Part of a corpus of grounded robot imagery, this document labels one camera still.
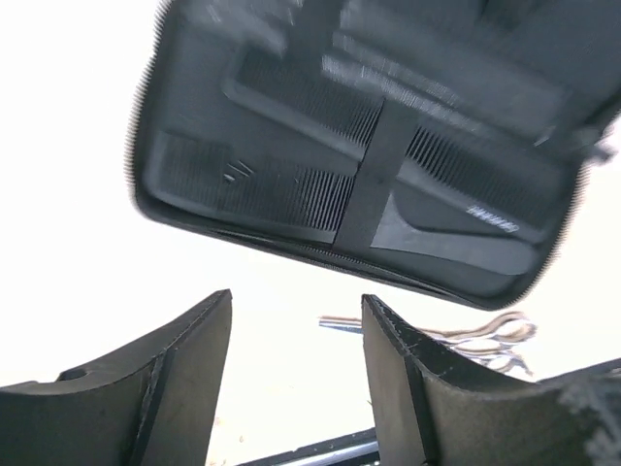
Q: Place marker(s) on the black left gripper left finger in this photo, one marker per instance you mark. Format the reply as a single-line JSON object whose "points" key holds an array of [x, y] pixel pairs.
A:
{"points": [[150, 402]]}

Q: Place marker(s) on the black zip tool case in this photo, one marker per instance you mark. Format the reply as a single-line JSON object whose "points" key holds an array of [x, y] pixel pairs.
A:
{"points": [[540, 76]]}

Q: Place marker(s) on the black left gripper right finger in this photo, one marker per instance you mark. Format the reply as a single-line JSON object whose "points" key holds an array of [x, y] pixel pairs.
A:
{"points": [[433, 406]]}

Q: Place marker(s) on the black tail comb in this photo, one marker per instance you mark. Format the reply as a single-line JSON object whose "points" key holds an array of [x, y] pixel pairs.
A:
{"points": [[505, 187]]}

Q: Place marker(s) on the silver straight hair scissors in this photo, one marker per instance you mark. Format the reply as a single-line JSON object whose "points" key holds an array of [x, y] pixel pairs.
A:
{"points": [[492, 344]]}

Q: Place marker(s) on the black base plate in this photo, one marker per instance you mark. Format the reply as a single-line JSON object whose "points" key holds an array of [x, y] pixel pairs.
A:
{"points": [[358, 448]]}

